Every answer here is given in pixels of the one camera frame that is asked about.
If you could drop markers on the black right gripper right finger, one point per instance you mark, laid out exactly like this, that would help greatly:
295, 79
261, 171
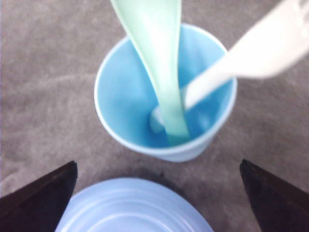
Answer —
278, 206

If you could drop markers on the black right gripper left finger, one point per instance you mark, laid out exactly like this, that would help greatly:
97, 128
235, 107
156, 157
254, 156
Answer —
39, 206

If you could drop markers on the light blue plastic cup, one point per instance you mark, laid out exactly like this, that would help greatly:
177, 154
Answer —
124, 98

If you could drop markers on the white plastic fork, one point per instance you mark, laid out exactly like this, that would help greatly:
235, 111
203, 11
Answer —
275, 43

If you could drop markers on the mint green plastic spoon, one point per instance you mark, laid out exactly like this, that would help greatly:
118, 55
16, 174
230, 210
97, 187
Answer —
154, 26

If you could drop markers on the blue plastic plate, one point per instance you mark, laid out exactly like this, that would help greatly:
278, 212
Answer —
130, 205

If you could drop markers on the grey table cloth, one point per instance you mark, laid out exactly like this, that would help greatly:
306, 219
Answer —
51, 51

